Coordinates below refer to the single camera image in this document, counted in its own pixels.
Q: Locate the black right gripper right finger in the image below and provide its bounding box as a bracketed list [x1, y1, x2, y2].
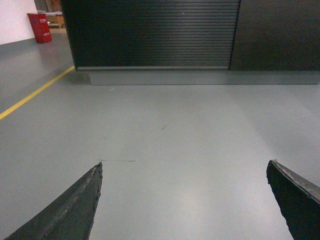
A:
[266, 160, 320, 240]

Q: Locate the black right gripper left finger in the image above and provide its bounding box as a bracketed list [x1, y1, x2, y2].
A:
[6, 162, 103, 240]

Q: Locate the black checkout counter cabinet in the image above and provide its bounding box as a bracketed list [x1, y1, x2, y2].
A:
[60, 0, 320, 71]

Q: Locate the wooden pallet bench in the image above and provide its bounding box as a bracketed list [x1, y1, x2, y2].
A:
[45, 11, 65, 28]

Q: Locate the red fire extinguisher box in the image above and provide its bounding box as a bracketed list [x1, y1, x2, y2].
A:
[27, 13, 52, 44]

